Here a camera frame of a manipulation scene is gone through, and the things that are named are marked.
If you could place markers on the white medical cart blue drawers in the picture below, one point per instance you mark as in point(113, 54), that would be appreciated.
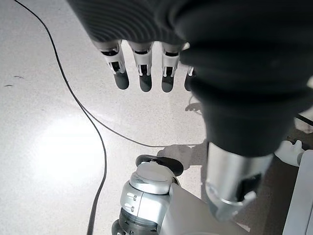
point(300, 195)

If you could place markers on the white cart caster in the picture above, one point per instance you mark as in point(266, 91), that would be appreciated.
point(289, 153)

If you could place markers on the silver left robot leg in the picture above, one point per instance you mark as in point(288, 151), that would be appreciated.
point(151, 203)

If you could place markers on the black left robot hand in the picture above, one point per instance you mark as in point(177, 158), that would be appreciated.
point(232, 61)

